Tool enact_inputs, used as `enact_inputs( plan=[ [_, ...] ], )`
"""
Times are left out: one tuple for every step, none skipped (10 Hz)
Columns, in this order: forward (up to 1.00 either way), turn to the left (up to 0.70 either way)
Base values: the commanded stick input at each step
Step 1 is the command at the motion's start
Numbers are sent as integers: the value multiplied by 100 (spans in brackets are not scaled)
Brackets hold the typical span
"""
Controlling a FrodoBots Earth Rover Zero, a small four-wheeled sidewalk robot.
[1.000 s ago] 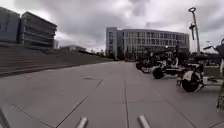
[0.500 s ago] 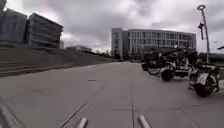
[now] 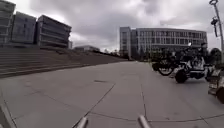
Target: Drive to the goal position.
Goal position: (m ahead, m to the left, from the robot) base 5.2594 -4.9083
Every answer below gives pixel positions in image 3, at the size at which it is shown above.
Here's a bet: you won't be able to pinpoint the white motor scooter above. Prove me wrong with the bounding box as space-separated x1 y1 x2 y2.
173 42 216 85

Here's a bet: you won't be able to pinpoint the robot's own part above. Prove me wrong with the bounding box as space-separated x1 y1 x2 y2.
76 116 89 128
137 114 152 128

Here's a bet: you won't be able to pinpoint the dark bush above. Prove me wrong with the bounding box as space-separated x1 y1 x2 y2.
208 47 223 66

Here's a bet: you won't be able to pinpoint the lamp post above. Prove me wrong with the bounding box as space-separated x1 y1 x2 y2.
208 0 224 65

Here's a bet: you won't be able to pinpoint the low grey building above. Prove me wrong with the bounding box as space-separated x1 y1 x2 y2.
73 44 101 53

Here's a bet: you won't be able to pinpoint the wide concrete steps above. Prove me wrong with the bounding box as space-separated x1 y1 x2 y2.
0 45 129 80

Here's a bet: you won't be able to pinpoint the pale glass-fronted building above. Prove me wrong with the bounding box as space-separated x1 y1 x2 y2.
119 26 209 62

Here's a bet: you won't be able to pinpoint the dark banded multi-storey building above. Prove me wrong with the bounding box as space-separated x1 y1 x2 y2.
35 14 73 49

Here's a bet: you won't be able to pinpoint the vehicle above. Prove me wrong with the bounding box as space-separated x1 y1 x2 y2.
207 67 224 105

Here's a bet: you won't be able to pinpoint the grey concrete slab path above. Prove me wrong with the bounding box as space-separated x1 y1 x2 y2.
0 60 224 128

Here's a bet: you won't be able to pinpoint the grey multi-storey building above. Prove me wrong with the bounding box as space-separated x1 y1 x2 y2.
0 0 17 46
10 10 38 46

